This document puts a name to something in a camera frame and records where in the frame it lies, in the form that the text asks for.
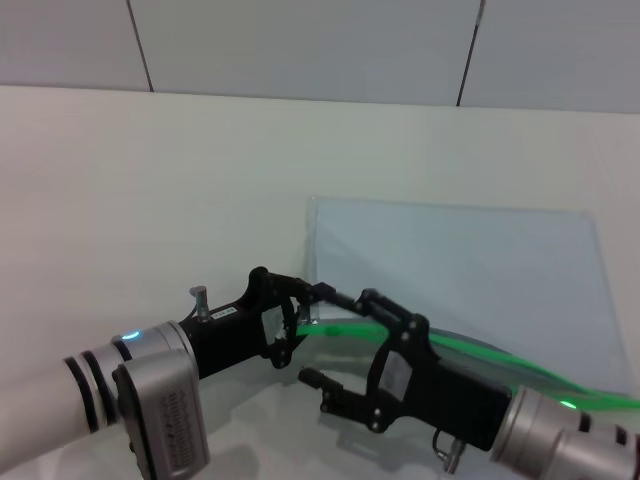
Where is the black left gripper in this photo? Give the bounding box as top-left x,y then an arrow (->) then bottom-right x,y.
177,267 -> 336,385

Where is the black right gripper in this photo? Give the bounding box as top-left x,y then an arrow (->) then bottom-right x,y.
298,288 -> 514,452

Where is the clear document bag green zipper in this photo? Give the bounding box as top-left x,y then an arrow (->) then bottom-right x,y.
297,196 -> 640,414

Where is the silver plug left gripper cable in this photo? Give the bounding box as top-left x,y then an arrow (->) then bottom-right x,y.
188,285 -> 212,322

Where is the silver plug gripper cable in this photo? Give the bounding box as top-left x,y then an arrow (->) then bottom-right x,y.
188,285 -> 212,322
432,428 -> 469,474

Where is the silver plug right gripper cable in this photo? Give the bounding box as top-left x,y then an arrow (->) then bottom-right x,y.
432,428 -> 469,474

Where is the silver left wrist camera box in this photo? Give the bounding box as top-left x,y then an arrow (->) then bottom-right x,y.
111,348 -> 212,480

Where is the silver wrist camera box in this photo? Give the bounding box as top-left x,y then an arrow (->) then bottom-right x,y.
111,348 -> 212,480
547,432 -> 640,480

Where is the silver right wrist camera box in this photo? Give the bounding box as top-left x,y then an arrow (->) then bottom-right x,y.
547,432 -> 640,480

